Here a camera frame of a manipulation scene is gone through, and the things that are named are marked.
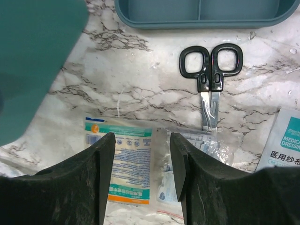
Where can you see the bandage pack yellow green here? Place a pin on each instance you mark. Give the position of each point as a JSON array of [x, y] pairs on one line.
[[130, 178]]

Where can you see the small teal white sachet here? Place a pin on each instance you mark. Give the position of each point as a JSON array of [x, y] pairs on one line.
[[282, 148]]

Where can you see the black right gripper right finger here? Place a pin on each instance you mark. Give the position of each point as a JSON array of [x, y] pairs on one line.
[[270, 196]]

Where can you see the black handled scissors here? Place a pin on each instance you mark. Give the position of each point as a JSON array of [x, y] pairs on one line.
[[210, 79]]

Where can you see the teal medicine box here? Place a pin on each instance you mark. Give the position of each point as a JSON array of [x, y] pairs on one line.
[[36, 38]]

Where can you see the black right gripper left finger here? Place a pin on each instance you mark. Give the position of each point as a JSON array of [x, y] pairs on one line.
[[72, 192]]

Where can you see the dark teal divided tray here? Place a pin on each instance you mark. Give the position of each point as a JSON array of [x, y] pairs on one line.
[[203, 14]]

